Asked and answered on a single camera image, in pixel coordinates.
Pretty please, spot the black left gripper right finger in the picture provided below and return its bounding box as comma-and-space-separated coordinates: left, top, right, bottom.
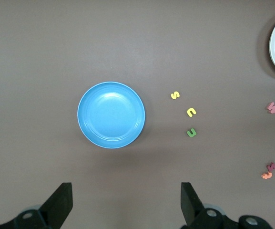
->
180, 182, 273, 229

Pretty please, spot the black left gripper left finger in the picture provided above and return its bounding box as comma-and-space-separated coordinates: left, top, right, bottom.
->
0, 182, 74, 229

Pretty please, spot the blue plate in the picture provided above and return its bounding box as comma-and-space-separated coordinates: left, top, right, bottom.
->
77, 81, 146, 149

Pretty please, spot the brown table cover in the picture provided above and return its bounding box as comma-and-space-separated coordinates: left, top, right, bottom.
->
0, 0, 275, 229

